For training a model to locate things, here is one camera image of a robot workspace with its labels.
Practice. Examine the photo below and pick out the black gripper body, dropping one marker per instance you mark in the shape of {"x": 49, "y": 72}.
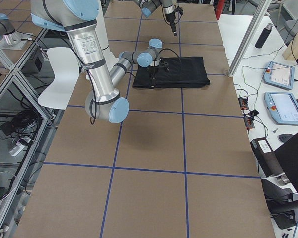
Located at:
{"x": 170, "y": 18}
{"x": 153, "y": 71}

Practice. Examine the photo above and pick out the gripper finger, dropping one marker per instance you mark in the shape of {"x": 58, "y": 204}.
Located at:
{"x": 173, "y": 28}
{"x": 152, "y": 81}

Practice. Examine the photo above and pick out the black printed t-shirt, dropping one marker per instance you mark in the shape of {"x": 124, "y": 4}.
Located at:
{"x": 184, "y": 72}

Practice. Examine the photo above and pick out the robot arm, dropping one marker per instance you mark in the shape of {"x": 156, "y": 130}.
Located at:
{"x": 148, "y": 7}
{"x": 78, "y": 19}

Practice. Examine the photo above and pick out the black water bottle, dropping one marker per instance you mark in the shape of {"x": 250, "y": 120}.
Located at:
{"x": 264, "y": 35}

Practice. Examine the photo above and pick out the far teach pendant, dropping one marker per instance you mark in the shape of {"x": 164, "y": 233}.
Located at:
{"x": 279, "y": 75}

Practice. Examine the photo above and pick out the teach pendant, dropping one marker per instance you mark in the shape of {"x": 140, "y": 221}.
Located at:
{"x": 282, "y": 107}
{"x": 279, "y": 75}

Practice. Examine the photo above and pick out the near teach pendant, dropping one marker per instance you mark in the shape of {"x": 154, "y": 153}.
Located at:
{"x": 282, "y": 107}

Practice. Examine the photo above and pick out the black computer mouse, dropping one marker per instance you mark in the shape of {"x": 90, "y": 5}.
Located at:
{"x": 284, "y": 137}

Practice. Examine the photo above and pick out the black monitor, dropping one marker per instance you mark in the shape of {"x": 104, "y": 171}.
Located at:
{"x": 287, "y": 156}

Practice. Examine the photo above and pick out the white camera post base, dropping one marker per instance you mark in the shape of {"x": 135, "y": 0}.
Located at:
{"x": 104, "y": 37}

